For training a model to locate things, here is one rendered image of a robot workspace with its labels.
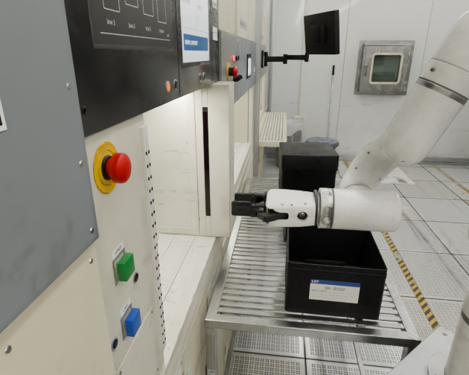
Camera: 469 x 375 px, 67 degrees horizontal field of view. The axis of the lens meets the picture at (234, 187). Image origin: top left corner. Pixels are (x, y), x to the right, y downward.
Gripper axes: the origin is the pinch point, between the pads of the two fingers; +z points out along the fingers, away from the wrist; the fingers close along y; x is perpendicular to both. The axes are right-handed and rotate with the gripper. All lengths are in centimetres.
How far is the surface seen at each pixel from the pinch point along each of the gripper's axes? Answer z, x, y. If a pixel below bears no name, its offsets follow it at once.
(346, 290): -28.1, -33.2, 18.3
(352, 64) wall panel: -99, 16, 452
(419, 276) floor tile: -110, -119, 160
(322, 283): -21.3, -31.6, 18.4
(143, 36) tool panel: 14.0, 32.7, -12.8
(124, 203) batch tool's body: 14.7, 9.6, -24.0
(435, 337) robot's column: -52, -43, 14
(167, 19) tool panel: 13.9, 36.0, -0.3
